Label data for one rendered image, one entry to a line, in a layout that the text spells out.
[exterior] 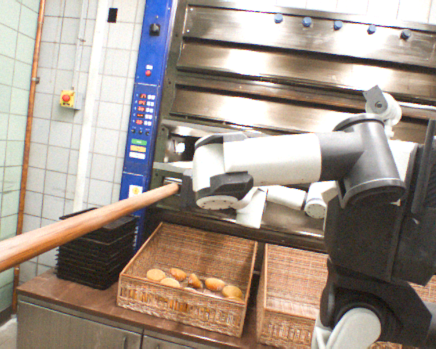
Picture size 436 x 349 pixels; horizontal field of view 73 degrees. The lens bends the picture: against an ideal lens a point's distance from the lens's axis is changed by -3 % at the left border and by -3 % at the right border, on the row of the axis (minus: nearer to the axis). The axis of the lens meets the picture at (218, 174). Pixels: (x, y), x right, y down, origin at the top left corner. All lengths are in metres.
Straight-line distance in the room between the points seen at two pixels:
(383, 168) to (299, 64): 1.24
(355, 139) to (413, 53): 1.35
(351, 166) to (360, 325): 0.40
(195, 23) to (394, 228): 1.48
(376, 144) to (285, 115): 1.13
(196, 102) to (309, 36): 0.69
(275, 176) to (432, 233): 0.35
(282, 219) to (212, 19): 1.15
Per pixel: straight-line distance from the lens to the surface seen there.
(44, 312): 1.62
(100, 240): 1.52
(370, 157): 0.56
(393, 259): 0.74
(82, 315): 1.52
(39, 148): 2.15
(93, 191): 1.95
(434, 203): 0.72
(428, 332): 0.91
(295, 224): 1.70
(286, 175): 0.54
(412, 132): 1.83
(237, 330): 1.37
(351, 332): 0.83
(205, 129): 1.54
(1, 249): 0.37
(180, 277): 1.68
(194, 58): 1.77
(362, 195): 0.55
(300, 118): 1.68
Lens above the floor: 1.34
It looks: 6 degrees down
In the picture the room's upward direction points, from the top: 9 degrees clockwise
